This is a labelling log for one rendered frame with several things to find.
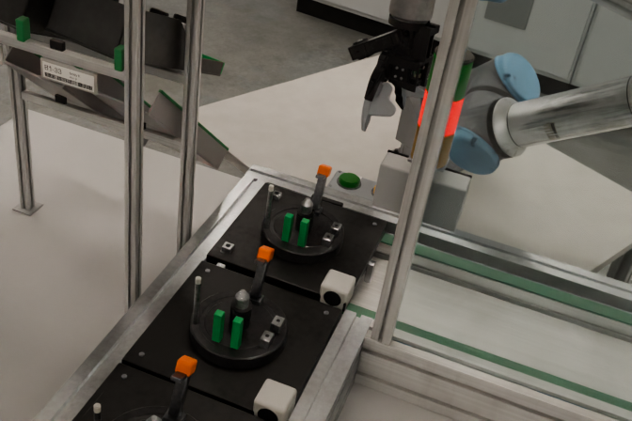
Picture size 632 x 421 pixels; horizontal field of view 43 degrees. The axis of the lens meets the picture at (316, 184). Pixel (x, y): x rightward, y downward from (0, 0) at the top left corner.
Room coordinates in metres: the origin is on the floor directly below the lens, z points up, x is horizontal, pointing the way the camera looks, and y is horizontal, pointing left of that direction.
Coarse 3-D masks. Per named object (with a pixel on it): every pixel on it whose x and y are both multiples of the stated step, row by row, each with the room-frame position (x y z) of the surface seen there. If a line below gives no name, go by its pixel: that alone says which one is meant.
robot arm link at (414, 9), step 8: (392, 0) 1.32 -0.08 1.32; (400, 0) 1.30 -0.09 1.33; (408, 0) 1.30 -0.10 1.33; (416, 0) 1.30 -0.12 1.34; (424, 0) 1.30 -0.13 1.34; (432, 0) 1.31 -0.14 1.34; (392, 8) 1.31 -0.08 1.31; (400, 8) 1.30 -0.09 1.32; (408, 8) 1.30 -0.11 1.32; (416, 8) 1.30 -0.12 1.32; (424, 8) 1.30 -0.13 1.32; (432, 8) 1.31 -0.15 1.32; (392, 16) 1.32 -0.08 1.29; (400, 16) 1.30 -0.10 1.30; (408, 16) 1.29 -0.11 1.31; (416, 16) 1.29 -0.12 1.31; (424, 16) 1.30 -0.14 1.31; (432, 16) 1.32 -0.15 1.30
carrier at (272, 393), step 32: (192, 288) 0.92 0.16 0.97; (224, 288) 0.93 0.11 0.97; (160, 320) 0.84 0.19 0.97; (192, 320) 0.83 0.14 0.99; (224, 320) 0.84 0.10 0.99; (256, 320) 0.85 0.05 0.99; (288, 320) 0.89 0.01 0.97; (320, 320) 0.90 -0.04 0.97; (128, 352) 0.77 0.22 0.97; (160, 352) 0.78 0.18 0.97; (192, 352) 0.79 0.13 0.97; (224, 352) 0.78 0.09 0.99; (256, 352) 0.79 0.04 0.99; (288, 352) 0.82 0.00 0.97; (320, 352) 0.83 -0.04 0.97; (192, 384) 0.74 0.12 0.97; (224, 384) 0.74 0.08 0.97; (256, 384) 0.75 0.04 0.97; (288, 384) 0.76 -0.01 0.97; (288, 416) 0.71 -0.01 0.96
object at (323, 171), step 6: (318, 168) 1.16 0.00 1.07; (324, 168) 1.16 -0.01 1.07; (330, 168) 1.16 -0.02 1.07; (318, 174) 1.15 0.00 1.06; (324, 174) 1.15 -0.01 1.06; (318, 180) 1.15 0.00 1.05; (324, 180) 1.15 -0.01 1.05; (318, 186) 1.15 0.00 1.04; (324, 186) 1.16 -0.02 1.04; (318, 192) 1.15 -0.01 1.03; (312, 198) 1.14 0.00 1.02; (318, 198) 1.14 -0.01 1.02; (318, 204) 1.14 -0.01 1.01
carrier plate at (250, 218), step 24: (264, 192) 1.21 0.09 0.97; (288, 192) 1.22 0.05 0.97; (240, 216) 1.12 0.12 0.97; (264, 216) 1.13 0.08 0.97; (336, 216) 1.17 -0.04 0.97; (360, 216) 1.18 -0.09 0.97; (240, 240) 1.06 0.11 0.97; (360, 240) 1.11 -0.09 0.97; (240, 264) 1.00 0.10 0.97; (288, 264) 1.01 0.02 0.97; (312, 264) 1.02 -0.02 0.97; (336, 264) 1.03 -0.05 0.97; (360, 264) 1.04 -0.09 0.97; (288, 288) 0.97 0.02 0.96; (312, 288) 0.96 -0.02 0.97
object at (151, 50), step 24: (72, 0) 1.04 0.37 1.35; (96, 0) 1.03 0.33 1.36; (48, 24) 1.04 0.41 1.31; (72, 24) 1.02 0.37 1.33; (96, 24) 1.01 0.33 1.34; (120, 24) 1.00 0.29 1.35; (168, 24) 1.08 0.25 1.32; (96, 48) 1.00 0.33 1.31; (168, 48) 1.08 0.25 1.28; (216, 72) 1.20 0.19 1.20
